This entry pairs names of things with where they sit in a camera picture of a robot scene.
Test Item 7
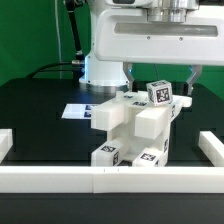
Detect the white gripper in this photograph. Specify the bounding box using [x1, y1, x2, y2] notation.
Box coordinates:
[94, 6, 224, 96]

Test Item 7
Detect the white tagged cube nut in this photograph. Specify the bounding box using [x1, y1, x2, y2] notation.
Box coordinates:
[146, 80, 173, 106]

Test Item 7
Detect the white chair back frame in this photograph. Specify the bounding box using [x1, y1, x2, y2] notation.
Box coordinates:
[91, 91, 192, 140]

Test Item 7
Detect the white chair seat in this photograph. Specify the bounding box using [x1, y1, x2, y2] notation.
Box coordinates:
[105, 90, 172, 164]

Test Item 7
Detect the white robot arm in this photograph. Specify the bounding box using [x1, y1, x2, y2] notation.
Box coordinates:
[82, 0, 224, 91]

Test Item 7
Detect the white right fence bar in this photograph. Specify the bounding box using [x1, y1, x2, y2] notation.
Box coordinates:
[198, 131, 224, 167]

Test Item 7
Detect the white fence bar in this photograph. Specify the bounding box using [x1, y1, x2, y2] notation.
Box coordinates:
[0, 166, 224, 193]
[198, 131, 224, 167]
[0, 129, 13, 163]

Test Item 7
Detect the white sheet with tags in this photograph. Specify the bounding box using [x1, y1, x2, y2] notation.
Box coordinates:
[62, 104, 96, 119]

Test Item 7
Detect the white left fence bar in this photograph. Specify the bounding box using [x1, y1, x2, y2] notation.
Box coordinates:
[0, 129, 13, 163]

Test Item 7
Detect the white front fence bar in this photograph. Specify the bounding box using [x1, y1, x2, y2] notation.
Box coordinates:
[0, 166, 224, 193]

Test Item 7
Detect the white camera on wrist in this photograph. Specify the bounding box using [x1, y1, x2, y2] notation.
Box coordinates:
[105, 0, 153, 7]

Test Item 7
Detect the black cable at base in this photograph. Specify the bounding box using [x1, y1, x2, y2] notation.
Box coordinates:
[25, 59, 86, 80]

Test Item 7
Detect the black hose behind robot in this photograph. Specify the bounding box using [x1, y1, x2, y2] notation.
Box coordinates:
[63, 0, 84, 62]

